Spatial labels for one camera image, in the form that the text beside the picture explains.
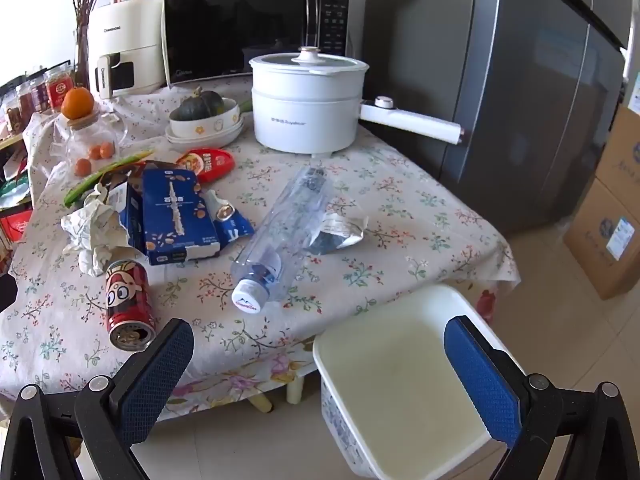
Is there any red cartoon drink can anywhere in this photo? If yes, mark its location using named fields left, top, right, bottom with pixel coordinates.
left=104, top=259, right=157, bottom=352

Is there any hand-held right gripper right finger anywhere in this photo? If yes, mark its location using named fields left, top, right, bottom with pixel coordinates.
left=444, top=316, right=640, bottom=480

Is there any orange fruit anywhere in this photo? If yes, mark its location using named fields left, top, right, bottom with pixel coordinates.
left=61, top=87, right=96, bottom=121

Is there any cream air fryer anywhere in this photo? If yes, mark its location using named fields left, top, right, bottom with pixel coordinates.
left=87, top=0, right=168, bottom=100

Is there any clear plastic bottle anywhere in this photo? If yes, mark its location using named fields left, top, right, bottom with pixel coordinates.
left=231, top=164, right=337, bottom=313

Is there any jar with red label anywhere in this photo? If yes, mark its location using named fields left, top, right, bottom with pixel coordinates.
left=45, top=62, right=76, bottom=111

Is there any silver foil wrapper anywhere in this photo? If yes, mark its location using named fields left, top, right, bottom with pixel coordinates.
left=305, top=211, right=370, bottom=256

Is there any glass vase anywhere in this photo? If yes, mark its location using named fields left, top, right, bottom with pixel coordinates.
left=74, top=25, right=92, bottom=91

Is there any large cardboard box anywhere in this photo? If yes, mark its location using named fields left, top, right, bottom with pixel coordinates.
left=594, top=102, right=640, bottom=203
left=564, top=175, right=640, bottom=301

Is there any crumpled white paper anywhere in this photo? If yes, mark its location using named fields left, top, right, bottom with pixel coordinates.
left=61, top=182, right=132, bottom=277

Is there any blue snack box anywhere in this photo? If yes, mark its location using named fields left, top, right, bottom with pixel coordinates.
left=141, top=167, right=222, bottom=267

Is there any white plastic bin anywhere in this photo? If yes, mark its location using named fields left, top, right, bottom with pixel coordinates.
left=312, top=284, right=526, bottom=480

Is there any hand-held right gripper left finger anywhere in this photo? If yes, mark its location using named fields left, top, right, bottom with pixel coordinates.
left=0, top=317, right=195, bottom=480

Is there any glass jar with cork lid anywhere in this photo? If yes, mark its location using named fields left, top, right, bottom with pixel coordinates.
left=50, top=111, right=128, bottom=171

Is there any grey refrigerator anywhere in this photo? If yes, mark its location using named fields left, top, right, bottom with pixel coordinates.
left=362, top=0, right=628, bottom=236

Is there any blue milk carton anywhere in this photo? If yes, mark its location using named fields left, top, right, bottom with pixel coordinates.
left=118, top=180, right=257, bottom=253

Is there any white electric cooking pot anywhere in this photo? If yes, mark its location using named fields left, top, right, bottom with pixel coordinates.
left=248, top=46, right=470, bottom=157

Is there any dark green squash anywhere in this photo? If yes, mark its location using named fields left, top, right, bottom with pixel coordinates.
left=178, top=86, right=226, bottom=122

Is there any jar of dark preserves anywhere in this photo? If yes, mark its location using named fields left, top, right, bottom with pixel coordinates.
left=30, top=72, right=51, bottom=113
left=14, top=80, right=36, bottom=127

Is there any black and white microwave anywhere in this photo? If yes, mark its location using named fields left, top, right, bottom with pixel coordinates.
left=161, top=0, right=368, bottom=92

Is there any floral tablecloth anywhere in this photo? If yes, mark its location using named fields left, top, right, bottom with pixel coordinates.
left=0, top=87, right=521, bottom=411

